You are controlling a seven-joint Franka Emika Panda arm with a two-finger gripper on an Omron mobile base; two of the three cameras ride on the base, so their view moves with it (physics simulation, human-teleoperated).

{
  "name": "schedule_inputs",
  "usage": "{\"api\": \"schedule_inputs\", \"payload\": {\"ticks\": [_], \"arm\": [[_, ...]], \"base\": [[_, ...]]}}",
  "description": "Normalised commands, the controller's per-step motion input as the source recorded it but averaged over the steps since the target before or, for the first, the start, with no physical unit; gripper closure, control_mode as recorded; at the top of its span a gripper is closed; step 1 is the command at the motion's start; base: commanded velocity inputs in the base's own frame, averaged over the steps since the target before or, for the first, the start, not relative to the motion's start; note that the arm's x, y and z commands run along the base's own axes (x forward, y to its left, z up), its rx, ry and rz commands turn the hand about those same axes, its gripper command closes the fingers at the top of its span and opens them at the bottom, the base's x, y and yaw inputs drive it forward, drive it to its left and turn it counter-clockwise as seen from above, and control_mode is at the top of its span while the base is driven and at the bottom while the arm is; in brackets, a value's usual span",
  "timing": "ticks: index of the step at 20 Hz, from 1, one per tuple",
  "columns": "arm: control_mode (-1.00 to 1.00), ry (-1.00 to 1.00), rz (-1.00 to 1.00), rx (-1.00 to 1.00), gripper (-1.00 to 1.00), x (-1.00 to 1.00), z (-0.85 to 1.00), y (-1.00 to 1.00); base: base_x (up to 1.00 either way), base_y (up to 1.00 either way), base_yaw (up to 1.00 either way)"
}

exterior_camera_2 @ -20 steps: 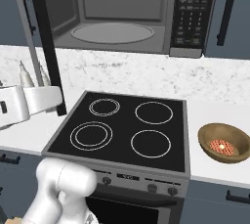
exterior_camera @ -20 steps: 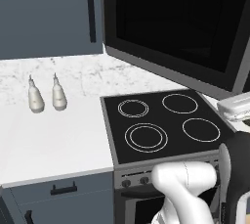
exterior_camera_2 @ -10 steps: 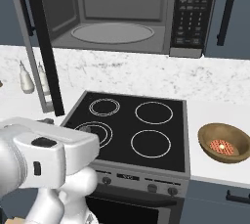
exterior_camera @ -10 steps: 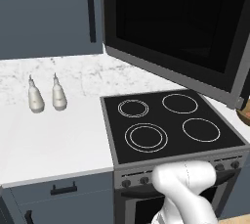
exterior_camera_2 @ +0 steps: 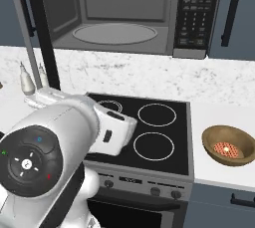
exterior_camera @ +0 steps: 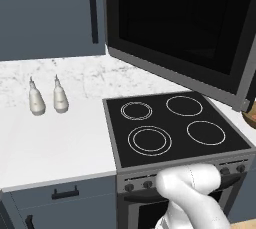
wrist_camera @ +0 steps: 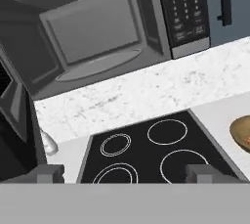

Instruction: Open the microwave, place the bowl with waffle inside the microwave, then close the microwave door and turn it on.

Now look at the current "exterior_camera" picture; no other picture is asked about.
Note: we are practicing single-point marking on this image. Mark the black glass microwave door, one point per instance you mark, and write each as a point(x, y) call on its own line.
point(180, 23)

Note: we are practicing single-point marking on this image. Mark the blue-grey wall cupboard door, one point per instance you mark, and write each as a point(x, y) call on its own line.
point(46, 13)

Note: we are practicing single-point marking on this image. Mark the black hob stove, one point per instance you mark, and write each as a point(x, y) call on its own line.
point(173, 123)

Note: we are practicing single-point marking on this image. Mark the blue-grey drawer front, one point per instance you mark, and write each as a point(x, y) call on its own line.
point(90, 189)

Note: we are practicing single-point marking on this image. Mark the blue-grey base cupboard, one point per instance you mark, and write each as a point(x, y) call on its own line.
point(245, 196)

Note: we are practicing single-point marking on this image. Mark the brown bowl with waffle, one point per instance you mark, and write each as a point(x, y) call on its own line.
point(250, 116)

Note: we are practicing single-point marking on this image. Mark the black stove knob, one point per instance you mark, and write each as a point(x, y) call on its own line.
point(147, 184)
point(240, 168)
point(129, 187)
point(225, 170)

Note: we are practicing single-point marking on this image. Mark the black oven door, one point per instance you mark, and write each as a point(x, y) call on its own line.
point(133, 213)

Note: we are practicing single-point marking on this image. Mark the black microwave oven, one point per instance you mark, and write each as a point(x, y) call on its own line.
point(252, 89)

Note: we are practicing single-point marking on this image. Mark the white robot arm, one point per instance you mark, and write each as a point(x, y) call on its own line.
point(186, 189)

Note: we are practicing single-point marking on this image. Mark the white bottle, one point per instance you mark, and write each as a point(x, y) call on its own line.
point(60, 98)
point(36, 101)

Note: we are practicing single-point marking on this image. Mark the blue-grey base cupboard door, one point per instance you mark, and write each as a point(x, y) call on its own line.
point(76, 214)

